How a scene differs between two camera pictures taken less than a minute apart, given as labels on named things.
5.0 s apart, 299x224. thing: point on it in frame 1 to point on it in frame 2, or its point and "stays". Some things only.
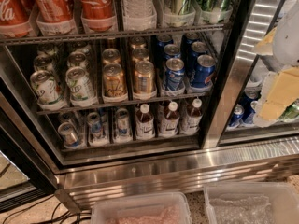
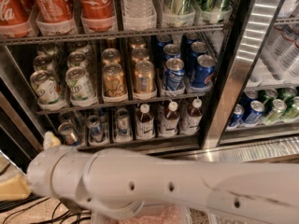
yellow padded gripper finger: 265,46 to 17,188
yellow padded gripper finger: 279,90 to 50,141
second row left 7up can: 43,63 stays
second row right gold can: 139,54 stays
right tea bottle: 193,122 stays
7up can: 80,89 stays
